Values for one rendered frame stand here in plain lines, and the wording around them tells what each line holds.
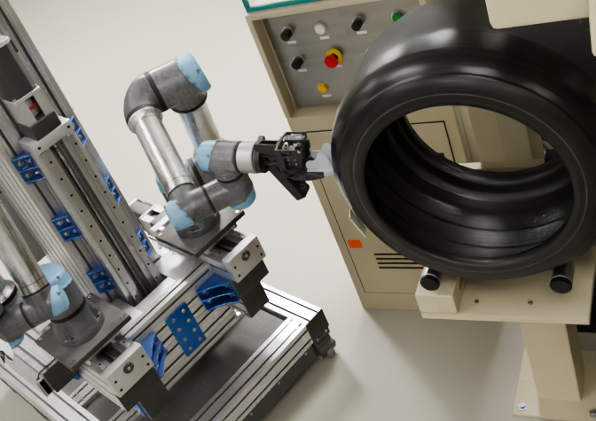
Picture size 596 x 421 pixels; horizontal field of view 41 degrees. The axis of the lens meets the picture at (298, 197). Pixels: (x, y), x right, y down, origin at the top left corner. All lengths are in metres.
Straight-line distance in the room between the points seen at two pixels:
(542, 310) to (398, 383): 1.09
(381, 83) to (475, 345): 1.55
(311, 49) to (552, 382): 1.25
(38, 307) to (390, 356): 1.29
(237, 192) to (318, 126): 0.69
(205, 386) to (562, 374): 1.17
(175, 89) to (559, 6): 1.29
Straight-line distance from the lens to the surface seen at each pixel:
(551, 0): 1.05
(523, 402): 2.67
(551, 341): 2.45
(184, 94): 2.15
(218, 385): 2.80
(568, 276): 1.73
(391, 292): 2.98
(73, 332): 2.40
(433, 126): 2.42
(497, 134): 1.95
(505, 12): 1.07
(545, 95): 1.43
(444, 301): 1.83
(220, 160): 1.85
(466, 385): 2.76
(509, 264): 1.68
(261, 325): 2.91
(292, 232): 3.59
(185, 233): 2.55
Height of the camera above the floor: 2.14
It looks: 34 degrees down
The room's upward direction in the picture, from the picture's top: 23 degrees counter-clockwise
